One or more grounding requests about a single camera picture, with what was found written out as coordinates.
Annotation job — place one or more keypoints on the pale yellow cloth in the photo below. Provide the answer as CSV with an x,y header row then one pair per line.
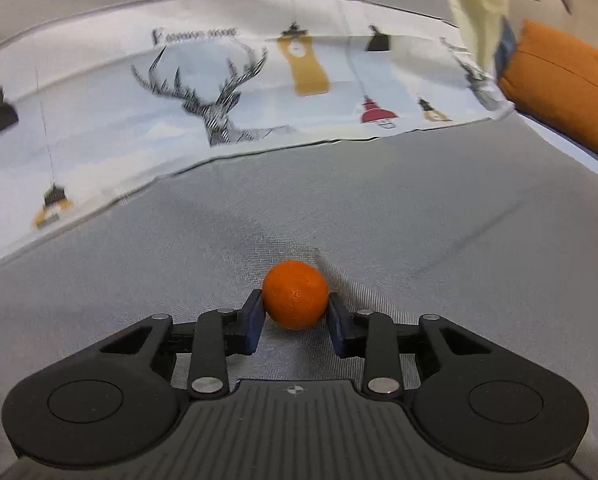
x,y
471,5

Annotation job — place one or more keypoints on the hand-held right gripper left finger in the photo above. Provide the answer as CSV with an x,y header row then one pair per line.
x,y
253,322

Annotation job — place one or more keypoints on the blue panel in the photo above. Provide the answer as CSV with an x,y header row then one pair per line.
x,y
506,46

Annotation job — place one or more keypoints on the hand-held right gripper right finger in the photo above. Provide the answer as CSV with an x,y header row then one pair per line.
x,y
335,327

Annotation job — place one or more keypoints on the orange cushion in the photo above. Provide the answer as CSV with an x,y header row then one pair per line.
x,y
559,85

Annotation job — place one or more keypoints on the small orange mandarin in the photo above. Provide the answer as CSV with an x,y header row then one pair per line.
x,y
295,295

